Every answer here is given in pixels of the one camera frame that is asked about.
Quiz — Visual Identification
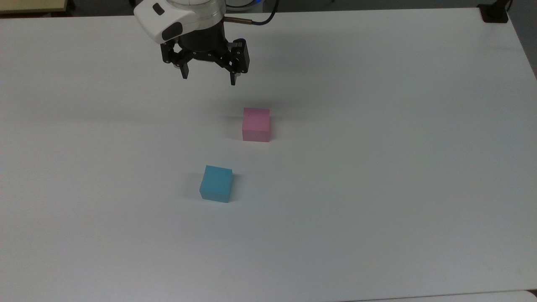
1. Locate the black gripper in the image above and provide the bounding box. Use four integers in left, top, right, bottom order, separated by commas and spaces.
160, 22, 251, 86

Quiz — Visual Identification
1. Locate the pink cube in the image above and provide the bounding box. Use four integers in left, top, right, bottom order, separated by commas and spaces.
242, 107, 271, 143

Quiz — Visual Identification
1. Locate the blue cube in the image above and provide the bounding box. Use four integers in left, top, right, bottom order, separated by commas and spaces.
199, 165, 234, 203

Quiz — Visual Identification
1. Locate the yellowish wooden board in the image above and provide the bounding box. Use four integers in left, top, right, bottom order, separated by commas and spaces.
0, 0, 68, 15

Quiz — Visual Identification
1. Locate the black table clamp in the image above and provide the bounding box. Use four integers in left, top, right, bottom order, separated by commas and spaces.
477, 0, 513, 23

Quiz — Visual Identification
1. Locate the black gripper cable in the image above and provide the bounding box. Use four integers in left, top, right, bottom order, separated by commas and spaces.
223, 0, 280, 26

